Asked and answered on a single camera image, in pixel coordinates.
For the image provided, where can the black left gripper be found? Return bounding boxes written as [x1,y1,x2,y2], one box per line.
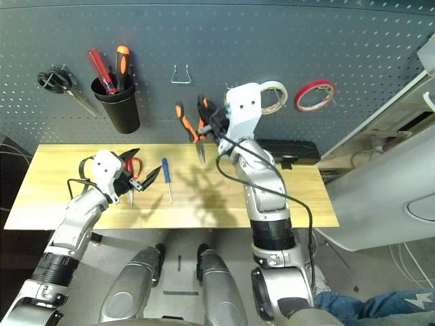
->
[113,147,164,198]

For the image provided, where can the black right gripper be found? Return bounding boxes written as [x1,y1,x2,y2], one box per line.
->
[197,95,230,141]

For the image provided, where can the orange black pliers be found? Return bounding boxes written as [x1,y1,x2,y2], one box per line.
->
[174,95,210,164]

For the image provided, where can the blue screwdriver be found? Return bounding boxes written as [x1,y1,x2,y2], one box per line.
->
[160,157,175,205]

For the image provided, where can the red handled scissors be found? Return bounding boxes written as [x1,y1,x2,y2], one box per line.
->
[124,156,144,208]

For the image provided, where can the grey pegboard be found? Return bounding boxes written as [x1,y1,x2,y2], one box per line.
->
[0,0,435,160]

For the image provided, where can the black cup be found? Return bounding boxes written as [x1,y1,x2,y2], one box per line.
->
[90,77,141,134]

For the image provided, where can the white tape roll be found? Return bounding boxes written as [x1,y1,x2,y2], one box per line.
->
[260,80,290,116]

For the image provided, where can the orange black screwdriver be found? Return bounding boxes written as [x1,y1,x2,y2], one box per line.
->
[114,45,131,93]

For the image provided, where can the black plastic tool case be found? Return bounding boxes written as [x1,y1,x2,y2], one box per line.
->
[256,139,321,171]

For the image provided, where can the red tape roll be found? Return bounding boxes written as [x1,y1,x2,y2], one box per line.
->
[294,79,338,113]

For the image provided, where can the red screwdriver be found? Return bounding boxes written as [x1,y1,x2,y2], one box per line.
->
[87,48,118,96]

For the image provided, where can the silver left robot leg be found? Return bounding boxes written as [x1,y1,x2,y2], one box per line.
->
[99,243,167,324]

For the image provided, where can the silver robot leg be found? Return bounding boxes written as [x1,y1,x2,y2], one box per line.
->
[99,243,167,324]
[196,243,247,326]

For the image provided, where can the silver right robot leg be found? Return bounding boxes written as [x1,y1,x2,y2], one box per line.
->
[196,243,247,326]

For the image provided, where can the grey robot torso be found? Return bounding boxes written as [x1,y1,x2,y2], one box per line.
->
[88,316,211,326]

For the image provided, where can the white shelf rack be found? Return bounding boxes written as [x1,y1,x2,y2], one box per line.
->
[319,69,435,177]

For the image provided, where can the white curved panel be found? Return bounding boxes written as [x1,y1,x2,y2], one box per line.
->
[314,113,435,253]

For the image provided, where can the white sneaker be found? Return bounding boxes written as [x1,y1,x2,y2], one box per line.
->
[311,264,332,297]

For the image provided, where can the clear plastic bin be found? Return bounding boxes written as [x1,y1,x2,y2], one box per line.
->
[416,32,435,77]

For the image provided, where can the blue jeans leg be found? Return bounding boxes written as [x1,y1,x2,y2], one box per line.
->
[313,289,435,326]

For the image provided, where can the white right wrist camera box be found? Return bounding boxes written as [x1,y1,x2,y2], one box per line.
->
[217,82,264,154]

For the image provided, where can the wire loop pegboard hook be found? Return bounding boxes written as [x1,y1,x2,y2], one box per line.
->
[170,64,192,84]

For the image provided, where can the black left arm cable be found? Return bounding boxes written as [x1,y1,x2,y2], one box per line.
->
[67,155,100,202]

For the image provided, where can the black handled scissors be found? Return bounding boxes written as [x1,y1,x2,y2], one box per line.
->
[37,64,100,117]

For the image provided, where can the white floor cable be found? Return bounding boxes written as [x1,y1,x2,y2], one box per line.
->
[389,242,435,290]

